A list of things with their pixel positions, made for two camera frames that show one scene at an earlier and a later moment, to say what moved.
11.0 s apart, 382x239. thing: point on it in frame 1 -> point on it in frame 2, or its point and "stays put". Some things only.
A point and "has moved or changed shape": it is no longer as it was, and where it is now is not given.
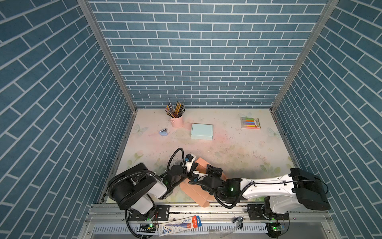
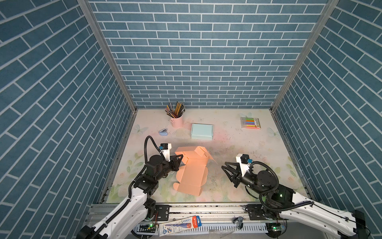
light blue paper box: [202, 131] stays put
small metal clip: [239, 220] stays put
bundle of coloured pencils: [176, 112] stays put
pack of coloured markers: [249, 123] stays put
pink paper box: [202, 192] has moved or changed shape
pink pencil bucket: [177, 122] stays put
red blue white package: [179, 225] stays put
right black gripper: [207, 178] -> [236, 177]
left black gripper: [185, 169] -> [172, 164]
